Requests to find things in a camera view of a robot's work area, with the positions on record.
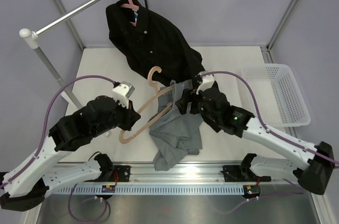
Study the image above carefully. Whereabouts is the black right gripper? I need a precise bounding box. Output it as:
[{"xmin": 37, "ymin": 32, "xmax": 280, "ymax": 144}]
[{"xmin": 175, "ymin": 88, "xmax": 221, "ymax": 124}]

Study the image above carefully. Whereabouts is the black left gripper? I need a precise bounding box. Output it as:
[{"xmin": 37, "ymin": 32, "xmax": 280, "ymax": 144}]
[{"xmin": 92, "ymin": 97, "xmax": 141, "ymax": 138}]

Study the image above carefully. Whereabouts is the grey shirt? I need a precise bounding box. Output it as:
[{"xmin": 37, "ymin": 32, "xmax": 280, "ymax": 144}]
[{"xmin": 149, "ymin": 80, "xmax": 203, "ymax": 171}]

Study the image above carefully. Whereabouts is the beige plastic hanger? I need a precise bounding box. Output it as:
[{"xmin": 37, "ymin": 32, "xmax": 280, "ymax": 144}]
[{"xmin": 118, "ymin": 66, "xmax": 178, "ymax": 145}]

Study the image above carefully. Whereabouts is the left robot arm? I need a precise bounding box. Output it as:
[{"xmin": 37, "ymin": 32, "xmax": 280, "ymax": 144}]
[{"xmin": 1, "ymin": 96, "xmax": 141, "ymax": 212}]

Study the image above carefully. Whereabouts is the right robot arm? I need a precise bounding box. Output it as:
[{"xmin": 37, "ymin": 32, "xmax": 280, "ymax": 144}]
[{"xmin": 175, "ymin": 88, "xmax": 335, "ymax": 195}]

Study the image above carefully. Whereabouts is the black shirt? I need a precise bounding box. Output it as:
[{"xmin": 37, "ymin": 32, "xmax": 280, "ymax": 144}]
[{"xmin": 105, "ymin": 0, "xmax": 205, "ymax": 87}]

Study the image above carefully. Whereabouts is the white plastic basket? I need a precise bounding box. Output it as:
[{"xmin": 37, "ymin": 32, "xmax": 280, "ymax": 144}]
[{"xmin": 240, "ymin": 64, "xmax": 311, "ymax": 128}]

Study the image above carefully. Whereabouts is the metal clothes rack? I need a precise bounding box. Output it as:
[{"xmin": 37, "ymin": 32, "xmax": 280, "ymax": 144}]
[{"xmin": 19, "ymin": 0, "xmax": 149, "ymax": 111}]

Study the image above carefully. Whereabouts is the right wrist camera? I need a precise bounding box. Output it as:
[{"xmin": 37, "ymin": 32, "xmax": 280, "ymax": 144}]
[{"xmin": 195, "ymin": 71, "xmax": 215, "ymax": 95}]

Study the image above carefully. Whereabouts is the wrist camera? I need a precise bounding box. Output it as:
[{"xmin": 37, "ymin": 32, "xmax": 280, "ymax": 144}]
[
  {"xmin": 112, "ymin": 82, "xmax": 135, "ymax": 109},
  {"xmin": 195, "ymin": 71, "xmax": 215, "ymax": 95}
]

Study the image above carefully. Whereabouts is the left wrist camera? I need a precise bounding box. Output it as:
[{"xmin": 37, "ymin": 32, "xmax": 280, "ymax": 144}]
[{"xmin": 112, "ymin": 82, "xmax": 135, "ymax": 109}]

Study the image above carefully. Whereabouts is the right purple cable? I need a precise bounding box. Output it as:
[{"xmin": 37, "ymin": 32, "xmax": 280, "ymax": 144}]
[{"xmin": 198, "ymin": 70, "xmax": 339, "ymax": 214}]

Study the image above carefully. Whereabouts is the purple cable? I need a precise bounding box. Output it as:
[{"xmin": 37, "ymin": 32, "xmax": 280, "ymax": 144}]
[
  {"xmin": 198, "ymin": 70, "xmax": 339, "ymax": 214},
  {"xmin": 0, "ymin": 75, "xmax": 117, "ymax": 222}
]

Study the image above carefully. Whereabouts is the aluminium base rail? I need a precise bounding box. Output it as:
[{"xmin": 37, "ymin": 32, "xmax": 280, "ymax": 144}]
[{"xmin": 113, "ymin": 162, "xmax": 246, "ymax": 184}]

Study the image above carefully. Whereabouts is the white slotted cable duct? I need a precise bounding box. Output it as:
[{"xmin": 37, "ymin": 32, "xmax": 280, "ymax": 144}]
[{"xmin": 56, "ymin": 184, "xmax": 245, "ymax": 195}]

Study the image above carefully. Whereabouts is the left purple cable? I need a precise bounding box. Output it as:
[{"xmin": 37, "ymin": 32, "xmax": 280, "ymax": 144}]
[{"xmin": 0, "ymin": 75, "xmax": 117, "ymax": 222}]

